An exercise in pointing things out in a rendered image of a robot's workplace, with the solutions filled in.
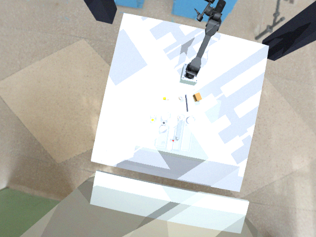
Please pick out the tan cardboard box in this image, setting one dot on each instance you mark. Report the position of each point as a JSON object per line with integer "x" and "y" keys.
{"x": 197, "y": 97}

